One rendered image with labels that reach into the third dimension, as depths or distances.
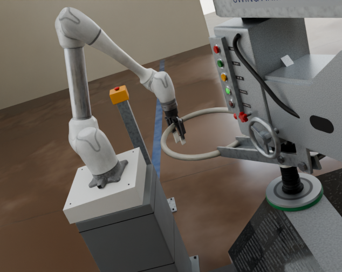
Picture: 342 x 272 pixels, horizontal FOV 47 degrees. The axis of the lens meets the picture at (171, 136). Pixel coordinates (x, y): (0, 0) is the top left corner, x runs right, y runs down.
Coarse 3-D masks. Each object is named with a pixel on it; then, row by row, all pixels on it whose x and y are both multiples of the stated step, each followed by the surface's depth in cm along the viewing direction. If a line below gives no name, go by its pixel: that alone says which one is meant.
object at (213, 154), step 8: (200, 112) 227; (208, 112) 226; (216, 112) 225; (224, 112) 222; (232, 112) 218; (184, 120) 226; (168, 128) 220; (232, 144) 189; (168, 152) 199; (216, 152) 187; (184, 160) 192; (192, 160) 190
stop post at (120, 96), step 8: (120, 88) 282; (112, 96) 276; (120, 96) 277; (128, 96) 282; (120, 104) 281; (128, 104) 284; (120, 112) 284; (128, 112) 285; (128, 120) 287; (128, 128) 290; (136, 128) 290; (136, 136) 293; (136, 144) 295; (144, 144) 299; (144, 152) 299; (168, 200) 332
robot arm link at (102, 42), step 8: (104, 32) 189; (96, 40) 186; (104, 40) 188; (96, 48) 190; (104, 48) 190; (112, 48) 191; (112, 56) 195; (120, 56) 196; (128, 56) 203; (128, 64) 205; (136, 64) 213; (136, 72) 217; (144, 72) 218; (152, 72) 220; (144, 80) 220; (152, 80) 218
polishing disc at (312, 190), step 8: (280, 176) 165; (304, 176) 160; (312, 176) 158; (272, 184) 162; (280, 184) 160; (304, 184) 155; (312, 184) 154; (320, 184) 152; (272, 192) 157; (280, 192) 156; (304, 192) 151; (312, 192) 150; (320, 192) 149; (272, 200) 153; (280, 200) 151; (288, 200) 150; (296, 200) 148; (304, 200) 147; (312, 200) 147
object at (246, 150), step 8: (240, 144) 190; (248, 144) 183; (224, 152) 183; (232, 152) 175; (240, 152) 168; (248, 152) 161; (256, 152) 155; (272, 152) 145; (288, 152) 137; (256, 160) 158; (264, 160) 153; (272, 160) 147; (280, 160) 140; (288, 160) 138; (296, 160) 133; (312, 160) 125; (304, 168) 125; (320, 168) 124
